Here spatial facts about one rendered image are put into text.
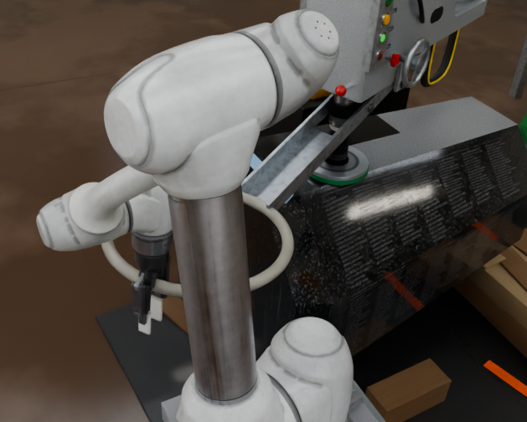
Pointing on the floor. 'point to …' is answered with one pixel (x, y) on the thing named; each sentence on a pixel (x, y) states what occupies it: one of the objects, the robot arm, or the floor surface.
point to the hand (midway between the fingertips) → (150, 315)
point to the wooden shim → (175, 311)
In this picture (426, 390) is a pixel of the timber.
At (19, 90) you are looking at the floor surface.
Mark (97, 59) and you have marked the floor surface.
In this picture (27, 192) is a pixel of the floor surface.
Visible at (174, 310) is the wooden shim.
